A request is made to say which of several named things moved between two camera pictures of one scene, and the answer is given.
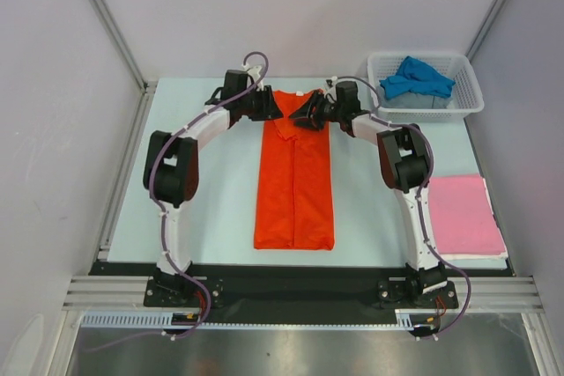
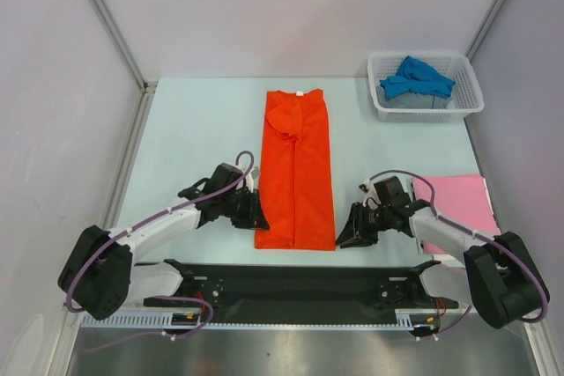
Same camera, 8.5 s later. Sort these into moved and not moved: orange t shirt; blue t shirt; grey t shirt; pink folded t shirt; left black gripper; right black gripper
Moved: right black gripper; left black gripper
Not moved: pink folded t shirt; grey t shirt; orange t shirt; blue t shirt
